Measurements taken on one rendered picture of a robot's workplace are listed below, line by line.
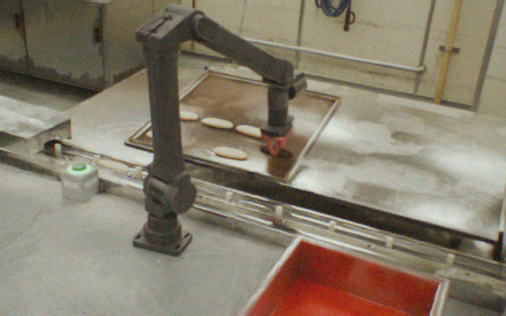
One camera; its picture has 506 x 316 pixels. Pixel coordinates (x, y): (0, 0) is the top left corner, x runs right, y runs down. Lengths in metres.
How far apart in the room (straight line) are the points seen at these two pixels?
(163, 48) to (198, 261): 0.49
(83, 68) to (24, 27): 0.59
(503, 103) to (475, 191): 3.22
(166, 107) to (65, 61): 3.33
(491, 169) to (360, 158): 0.36
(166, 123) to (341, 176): 0.56
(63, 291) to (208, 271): 0.30
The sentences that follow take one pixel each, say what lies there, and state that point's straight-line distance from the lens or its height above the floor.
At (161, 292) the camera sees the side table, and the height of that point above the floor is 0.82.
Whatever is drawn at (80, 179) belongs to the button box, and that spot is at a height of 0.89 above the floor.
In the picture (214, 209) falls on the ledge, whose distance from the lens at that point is 1.41.
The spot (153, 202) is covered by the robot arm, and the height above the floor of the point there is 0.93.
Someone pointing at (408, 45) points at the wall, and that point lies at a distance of 5.04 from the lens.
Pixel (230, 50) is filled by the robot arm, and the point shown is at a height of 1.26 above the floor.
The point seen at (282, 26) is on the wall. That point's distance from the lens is 5.31.
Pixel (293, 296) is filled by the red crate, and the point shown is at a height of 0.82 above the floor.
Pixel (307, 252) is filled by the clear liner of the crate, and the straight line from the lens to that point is 1.23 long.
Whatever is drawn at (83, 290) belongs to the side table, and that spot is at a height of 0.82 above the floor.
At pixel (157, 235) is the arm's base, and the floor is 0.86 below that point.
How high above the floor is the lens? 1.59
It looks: 25 degrees down
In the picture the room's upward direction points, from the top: 4 degrees clockwise
